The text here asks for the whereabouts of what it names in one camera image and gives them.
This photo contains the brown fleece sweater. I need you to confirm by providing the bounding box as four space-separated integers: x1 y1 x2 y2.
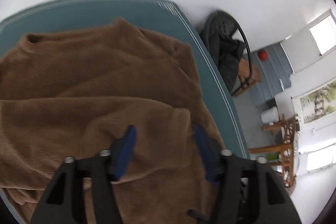
1 19 221 223

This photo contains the wooden chair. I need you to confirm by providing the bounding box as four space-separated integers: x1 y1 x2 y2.
249 115 298 188

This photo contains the white bucket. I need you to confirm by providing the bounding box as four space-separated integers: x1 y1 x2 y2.
261 106 279 124

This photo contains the hanging scroll painting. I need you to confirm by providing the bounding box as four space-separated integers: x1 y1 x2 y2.
291 80 335 125

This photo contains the wooden stool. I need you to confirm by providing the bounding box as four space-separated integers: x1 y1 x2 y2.
232 59 262 97

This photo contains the red ball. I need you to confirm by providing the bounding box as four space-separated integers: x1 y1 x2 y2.
258 50 268 61

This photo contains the black jacket on chair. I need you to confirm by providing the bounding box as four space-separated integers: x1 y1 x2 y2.
209 34 246 92

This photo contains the black mesh chair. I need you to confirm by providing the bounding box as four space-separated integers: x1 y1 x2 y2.
199 10 252 96

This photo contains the teal table mat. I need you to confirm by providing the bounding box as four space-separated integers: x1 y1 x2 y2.
1 0 247 223

